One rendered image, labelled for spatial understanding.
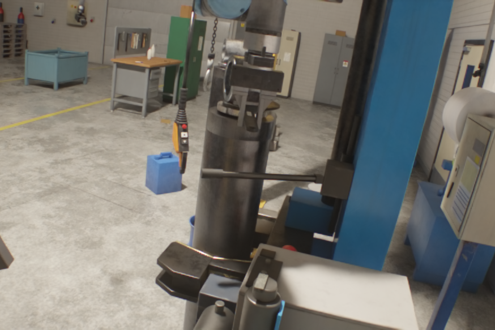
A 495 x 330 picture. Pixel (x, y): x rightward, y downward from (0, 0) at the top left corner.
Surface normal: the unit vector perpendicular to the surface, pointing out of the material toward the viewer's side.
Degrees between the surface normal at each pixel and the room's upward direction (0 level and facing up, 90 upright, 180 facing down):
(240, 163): 90
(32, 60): 90
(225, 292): 0
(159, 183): 90
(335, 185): 90
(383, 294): 0
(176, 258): 0
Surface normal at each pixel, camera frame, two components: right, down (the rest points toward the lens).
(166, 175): 0.65, 0.33
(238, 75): 0.04, 0.31
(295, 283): 0.15, -0.94
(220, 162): -0.44, 0.22
